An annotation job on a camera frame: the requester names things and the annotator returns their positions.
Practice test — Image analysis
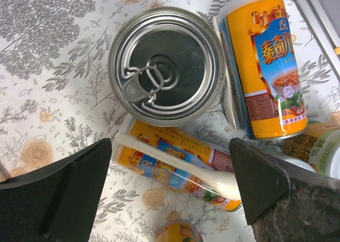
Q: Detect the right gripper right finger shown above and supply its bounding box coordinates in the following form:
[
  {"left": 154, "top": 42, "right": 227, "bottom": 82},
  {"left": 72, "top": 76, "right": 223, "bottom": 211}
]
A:
[{"left": 229, "top": 138, "right": 339, "bottom": 241}]

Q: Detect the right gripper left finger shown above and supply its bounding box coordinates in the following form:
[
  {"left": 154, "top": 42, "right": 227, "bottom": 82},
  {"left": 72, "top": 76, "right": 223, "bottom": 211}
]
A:
[{"left": 1, "top": 138, "right": 112, "bottom": 241}]

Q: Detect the light blue tin can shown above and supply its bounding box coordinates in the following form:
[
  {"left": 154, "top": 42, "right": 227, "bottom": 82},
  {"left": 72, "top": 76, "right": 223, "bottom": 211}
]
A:
[{"left": 108, "top": 7, "right": 226, "bottom": 127}]

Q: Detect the green can with white lid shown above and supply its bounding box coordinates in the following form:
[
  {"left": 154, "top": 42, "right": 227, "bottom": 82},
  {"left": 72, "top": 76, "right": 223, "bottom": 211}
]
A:
[{"left": 282, "top": 121, "right": 339, "bottom": 179}]

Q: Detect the yellow porridge can with spoon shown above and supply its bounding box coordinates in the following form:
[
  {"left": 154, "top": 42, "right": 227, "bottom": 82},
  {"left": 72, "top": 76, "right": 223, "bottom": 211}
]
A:
[{"left": 114, "top": 114, "right": 243, "bottom": 213}]

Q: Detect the orange can with white lid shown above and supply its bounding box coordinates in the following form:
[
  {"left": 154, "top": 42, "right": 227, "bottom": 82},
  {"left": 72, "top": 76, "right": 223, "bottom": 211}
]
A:
[{"left": 155, "top": 220, "right": 203, "bottom": 242}]

